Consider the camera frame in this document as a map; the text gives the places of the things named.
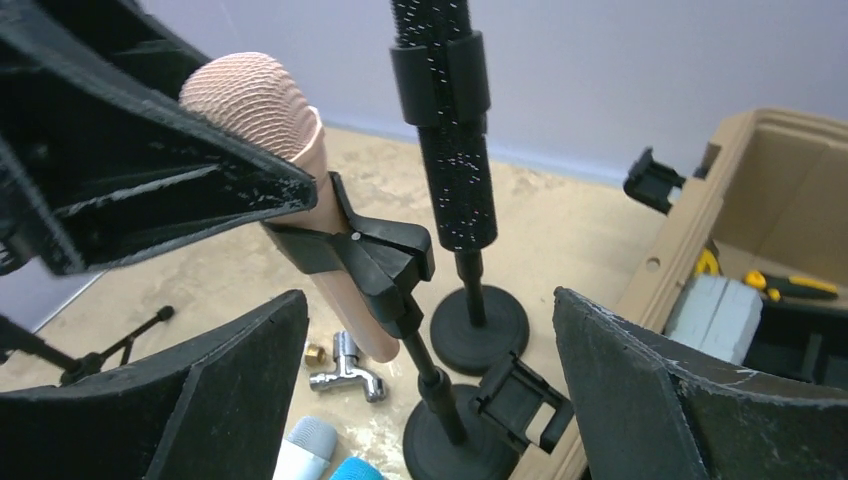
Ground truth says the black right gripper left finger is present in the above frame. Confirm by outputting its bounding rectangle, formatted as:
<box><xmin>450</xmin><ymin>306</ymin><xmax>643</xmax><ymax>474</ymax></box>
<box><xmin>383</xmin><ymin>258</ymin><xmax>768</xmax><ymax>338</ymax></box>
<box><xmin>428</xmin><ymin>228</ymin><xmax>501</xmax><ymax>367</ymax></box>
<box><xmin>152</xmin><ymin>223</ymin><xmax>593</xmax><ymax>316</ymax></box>
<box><xmin>1</xmin><ymin>290</ymin><xmax>309</xmax><ymax>479</ymax></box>

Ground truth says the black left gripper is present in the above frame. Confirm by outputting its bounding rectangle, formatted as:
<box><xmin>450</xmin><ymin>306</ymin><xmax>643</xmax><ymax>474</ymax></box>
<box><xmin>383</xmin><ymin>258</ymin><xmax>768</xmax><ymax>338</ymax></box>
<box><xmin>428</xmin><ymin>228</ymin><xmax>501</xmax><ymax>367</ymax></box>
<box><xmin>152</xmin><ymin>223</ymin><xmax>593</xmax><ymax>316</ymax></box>
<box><xmin>1</xmin><ymin>1</ymin><xmax>290</xmax><ymax>275</ymax></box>

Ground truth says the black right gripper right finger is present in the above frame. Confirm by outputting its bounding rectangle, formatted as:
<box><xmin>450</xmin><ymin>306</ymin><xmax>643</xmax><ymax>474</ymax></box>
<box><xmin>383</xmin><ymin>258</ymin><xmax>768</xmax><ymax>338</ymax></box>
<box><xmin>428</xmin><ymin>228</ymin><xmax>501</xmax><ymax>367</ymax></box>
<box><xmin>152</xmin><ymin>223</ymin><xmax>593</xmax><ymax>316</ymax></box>
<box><xmin>553</xmin><ymin>287</ymin><xmax>847</xmax><ymax>479</ymax></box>

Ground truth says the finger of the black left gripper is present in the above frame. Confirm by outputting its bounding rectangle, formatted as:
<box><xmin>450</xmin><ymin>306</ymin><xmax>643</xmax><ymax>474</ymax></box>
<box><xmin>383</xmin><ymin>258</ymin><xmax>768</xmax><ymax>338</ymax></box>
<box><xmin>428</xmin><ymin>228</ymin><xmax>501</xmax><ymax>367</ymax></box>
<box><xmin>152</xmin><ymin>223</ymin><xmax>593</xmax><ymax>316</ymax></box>
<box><xmin>39</xmin><ymin>0</ymin><xmax>210</xmax><ymax>100</ymax></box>

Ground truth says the white microphone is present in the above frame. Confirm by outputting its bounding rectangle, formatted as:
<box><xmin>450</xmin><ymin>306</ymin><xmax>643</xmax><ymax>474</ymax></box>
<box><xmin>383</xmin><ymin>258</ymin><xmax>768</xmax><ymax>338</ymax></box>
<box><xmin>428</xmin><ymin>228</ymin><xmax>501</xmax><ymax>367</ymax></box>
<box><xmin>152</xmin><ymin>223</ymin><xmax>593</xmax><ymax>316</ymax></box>
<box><xmin>272</xmin><ymin>416</ymin><xmax>338</xmax><ymax>480</ymax></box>

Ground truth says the black tripod shock mount stand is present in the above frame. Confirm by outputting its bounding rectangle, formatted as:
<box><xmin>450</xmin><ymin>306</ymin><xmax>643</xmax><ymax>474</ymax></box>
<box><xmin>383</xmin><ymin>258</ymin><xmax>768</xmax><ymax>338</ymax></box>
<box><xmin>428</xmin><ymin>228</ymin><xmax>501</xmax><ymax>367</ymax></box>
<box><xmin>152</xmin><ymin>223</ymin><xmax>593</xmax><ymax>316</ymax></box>
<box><xmin>0</xmin><ymin>304</ymin><xmax>177</xmax><ymax>389</ymax></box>

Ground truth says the pink microphone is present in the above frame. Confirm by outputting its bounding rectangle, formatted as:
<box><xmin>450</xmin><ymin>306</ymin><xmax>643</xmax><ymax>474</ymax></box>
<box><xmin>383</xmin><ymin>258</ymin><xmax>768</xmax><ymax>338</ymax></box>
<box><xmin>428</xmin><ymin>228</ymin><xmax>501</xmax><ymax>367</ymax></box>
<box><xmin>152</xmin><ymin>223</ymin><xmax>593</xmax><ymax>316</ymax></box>
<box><xmin>178</xmin><ymin>52</ymin><xmax>400</xmax><ymax>363</ymax></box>

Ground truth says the black clip stand pink mic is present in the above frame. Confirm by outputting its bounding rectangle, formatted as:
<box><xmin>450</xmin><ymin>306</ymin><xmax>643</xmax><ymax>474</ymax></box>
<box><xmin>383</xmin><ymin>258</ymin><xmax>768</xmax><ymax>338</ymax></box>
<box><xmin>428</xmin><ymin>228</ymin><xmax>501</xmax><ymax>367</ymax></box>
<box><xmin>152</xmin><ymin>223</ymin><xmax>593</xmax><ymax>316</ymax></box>
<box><xmin>263</xmin><ymin>172</ymin><xmax>518</xmax><ymax>479</ymax></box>

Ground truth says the black stand glitter mic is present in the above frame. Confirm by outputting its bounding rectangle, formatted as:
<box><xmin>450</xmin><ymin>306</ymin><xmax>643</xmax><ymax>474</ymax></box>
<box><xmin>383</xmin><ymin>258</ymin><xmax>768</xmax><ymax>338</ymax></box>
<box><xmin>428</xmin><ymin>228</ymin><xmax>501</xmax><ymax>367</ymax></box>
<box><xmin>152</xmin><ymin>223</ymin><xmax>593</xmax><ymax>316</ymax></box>
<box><xmin>391</xmin><ymin>31</ymin><xmax>529</xmax><ymax>376</ymax></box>

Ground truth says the black glitter microphone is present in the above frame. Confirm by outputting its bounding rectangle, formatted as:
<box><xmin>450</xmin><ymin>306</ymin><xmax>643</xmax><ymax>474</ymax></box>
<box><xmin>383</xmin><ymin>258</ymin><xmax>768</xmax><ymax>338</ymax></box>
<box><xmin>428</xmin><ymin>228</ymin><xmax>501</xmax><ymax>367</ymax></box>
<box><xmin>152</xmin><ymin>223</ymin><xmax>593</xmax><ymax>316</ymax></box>
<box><xmin>390</xmin><ymin>1</ymin><xmax>497</xmax><ymax>252</ymax></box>

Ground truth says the grey plastic box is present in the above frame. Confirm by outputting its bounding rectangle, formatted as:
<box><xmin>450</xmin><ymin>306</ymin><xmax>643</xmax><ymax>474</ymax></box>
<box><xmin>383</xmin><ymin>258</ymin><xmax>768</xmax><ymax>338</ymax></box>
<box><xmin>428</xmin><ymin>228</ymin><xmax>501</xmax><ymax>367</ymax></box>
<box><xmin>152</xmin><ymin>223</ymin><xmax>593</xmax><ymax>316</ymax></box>
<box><xmin>664</xmin><ymin>274</ymin><xmax>764</xmax><ymax>365</ymax></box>

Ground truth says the chrome metal faucet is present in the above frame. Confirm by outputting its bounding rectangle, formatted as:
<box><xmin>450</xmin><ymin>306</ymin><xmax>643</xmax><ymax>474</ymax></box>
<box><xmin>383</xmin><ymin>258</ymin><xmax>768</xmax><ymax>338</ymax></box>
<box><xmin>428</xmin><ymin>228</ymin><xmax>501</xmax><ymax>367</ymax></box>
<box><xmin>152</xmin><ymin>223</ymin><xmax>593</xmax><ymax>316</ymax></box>
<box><xmin>308</xmin><ymin>330</ymin><xmax>388</xmax><ymax>403</ymax></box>

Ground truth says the yellow tool in case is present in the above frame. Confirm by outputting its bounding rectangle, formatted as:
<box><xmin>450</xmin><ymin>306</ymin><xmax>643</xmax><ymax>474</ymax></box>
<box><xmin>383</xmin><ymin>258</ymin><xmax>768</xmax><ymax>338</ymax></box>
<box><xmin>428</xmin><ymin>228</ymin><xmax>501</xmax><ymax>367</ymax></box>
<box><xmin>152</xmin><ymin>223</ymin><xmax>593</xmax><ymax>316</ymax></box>
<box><xmin>693</xmin><ymin>248</ymin><xmax>722</xmax><ymax>276</ymax></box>

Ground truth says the black tray insert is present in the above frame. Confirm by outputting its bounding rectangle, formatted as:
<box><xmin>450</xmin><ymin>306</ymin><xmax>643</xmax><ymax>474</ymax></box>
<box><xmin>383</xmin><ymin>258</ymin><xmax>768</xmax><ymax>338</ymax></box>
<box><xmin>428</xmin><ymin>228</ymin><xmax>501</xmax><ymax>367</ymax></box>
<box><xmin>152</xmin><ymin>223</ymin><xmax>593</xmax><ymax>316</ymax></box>
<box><xmin>743</xmin><ymin>300</ymin><xmax>847</xmax><ymax>390</ymax></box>

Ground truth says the yellow black screwdriver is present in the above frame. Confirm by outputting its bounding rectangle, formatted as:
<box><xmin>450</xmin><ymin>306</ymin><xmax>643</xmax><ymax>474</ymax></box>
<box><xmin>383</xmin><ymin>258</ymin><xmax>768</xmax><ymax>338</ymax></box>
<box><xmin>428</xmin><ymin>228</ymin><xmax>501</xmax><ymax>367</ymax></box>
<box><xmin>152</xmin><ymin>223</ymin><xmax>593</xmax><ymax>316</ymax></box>
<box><xmin>743</xmin><ymin>270</ymin><xmax>839</xmax><ymax>302</ymax></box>

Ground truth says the tan plastic tool case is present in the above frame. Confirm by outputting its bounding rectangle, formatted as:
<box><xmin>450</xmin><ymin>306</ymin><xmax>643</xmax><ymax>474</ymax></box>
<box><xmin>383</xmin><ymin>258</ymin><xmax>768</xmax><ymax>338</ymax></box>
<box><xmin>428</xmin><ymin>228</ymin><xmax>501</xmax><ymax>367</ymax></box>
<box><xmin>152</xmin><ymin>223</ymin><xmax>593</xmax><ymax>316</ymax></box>
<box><xmin>514</xmin><ymin>109</ymin><xmax>847</xmax><ymax>479</ymax></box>

